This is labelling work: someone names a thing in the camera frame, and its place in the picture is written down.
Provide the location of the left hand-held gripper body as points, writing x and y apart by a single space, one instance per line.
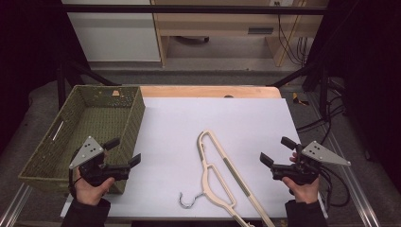
94 171

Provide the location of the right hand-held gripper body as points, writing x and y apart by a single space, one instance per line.
302 171

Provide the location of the cream hanger with green strips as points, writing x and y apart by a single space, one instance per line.
235 175

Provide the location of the person's right hand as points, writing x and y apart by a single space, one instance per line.
304 193

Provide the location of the person's left hand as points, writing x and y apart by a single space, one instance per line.
91 193

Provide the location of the green woven basket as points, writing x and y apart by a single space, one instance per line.
94 123

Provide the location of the yellow and black tool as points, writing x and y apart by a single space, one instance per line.
297 99

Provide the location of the black curtain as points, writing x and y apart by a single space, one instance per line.
25 63
372 78

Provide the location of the white cabinet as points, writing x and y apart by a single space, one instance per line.
116 38

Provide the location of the light wooden desk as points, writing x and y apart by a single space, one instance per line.
214 23

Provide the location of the aluminium rail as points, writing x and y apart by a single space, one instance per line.
356 179
12 208

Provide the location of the black metal frame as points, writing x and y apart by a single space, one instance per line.
189 9

